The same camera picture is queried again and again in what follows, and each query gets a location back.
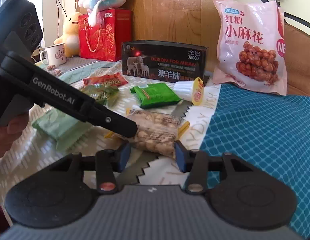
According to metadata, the beige patterned cloth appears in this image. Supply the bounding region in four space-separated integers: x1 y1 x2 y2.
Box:
0 61 222 201

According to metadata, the white yellow snack tube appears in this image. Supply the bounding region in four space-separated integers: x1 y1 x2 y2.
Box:
173 77 204 106

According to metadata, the large light green snack pack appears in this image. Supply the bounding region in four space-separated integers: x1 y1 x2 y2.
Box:
32 108 92 151

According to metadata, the small green snack pack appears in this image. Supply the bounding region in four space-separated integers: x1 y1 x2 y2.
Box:
131 83 181 109

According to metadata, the teal patterned blanket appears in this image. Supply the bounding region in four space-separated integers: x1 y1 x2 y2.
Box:
200 84 310 238

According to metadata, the wrapped fried twist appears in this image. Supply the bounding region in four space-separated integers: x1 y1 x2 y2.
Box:
46 65 56 71
51 69 63 76

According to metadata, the black sheep print box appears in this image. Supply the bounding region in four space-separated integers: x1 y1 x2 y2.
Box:
122 40 208 83

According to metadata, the white enamel mug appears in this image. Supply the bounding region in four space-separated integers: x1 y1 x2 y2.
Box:
39 43 66 67

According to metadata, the red gift box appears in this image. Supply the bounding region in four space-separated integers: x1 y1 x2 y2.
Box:
79 9 132 62

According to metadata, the peanut bag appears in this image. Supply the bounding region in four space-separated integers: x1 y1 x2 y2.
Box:
126 108 190 159

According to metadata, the yellow duck plush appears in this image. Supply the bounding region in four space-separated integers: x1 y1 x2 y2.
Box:
54 12 81 57

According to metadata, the wooden pattern board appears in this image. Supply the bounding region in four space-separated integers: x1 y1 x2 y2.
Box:
124 0 220 72

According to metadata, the pink fried twist bag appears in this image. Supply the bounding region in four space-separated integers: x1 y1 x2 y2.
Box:
212 0 287 96

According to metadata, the person's left hand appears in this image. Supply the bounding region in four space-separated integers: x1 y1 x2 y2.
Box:
0 112 29 158

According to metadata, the brown cushion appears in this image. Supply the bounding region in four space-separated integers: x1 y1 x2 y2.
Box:
284 23 310 96

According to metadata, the green grid grey blanket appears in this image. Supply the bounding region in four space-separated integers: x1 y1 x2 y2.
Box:
36 57 122 85

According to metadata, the red snack packet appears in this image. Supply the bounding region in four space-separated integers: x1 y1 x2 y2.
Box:
83 72 128 87

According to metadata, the green pea snack bag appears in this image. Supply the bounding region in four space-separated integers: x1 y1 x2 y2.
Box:
80 83 120 108

